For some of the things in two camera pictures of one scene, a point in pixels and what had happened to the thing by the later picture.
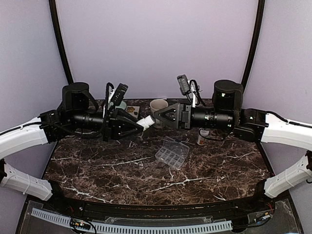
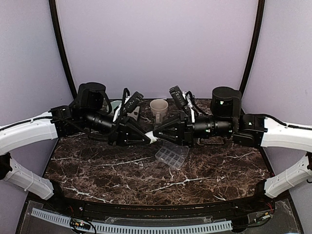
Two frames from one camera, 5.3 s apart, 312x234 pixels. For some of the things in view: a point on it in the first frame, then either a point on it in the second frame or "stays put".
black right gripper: [184, 115] to [187, 135]
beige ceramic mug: [156, 104] stays put
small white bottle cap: [146, 122] to [153, 139]
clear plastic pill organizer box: [173, 152] stays put
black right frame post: [260, 14] stays put
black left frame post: [53, 10] stays put
